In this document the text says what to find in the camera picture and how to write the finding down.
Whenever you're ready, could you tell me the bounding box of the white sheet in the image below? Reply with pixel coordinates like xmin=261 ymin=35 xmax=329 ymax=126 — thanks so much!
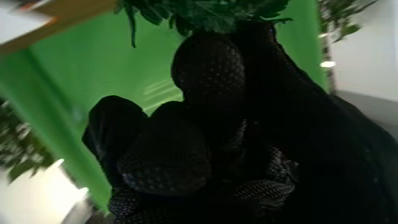
xmin=0 ymin=6 xmax=57 ymax=46

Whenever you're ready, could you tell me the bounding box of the potted plant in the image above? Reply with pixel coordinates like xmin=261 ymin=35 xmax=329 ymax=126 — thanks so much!
xmin=317 ymin=0 xmax=381 ymax=44
xmin=0 ymin=98 xmax=59 ymax=185

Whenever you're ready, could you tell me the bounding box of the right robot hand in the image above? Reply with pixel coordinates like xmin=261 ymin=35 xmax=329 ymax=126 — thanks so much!
xmin=80 ymin=20 xmax=398 ymax=224

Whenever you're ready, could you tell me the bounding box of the green sprig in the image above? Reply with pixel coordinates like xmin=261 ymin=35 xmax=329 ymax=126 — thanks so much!
xmin=116 ymin=0 xmax=295 ymax=48

